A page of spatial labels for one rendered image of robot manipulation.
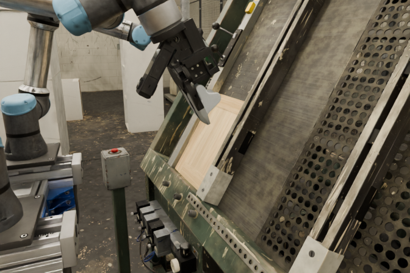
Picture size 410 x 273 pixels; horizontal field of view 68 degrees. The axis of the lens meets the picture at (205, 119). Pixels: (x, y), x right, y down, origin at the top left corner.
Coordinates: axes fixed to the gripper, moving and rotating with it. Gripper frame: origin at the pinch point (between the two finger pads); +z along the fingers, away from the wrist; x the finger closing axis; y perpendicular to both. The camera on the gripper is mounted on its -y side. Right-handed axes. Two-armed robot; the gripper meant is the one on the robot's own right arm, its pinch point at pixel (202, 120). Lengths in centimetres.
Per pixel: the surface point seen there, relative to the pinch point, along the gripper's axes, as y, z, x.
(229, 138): 12.5, 27.9, 38.8
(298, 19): 55, 2, 39
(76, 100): -96, 58, 540
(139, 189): -51, 122, 227
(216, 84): 27, 19, 74
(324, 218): 13.0, 33.7, -9.0
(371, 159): 27.9, 25.3, -11.2
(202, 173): -2, 41, 50
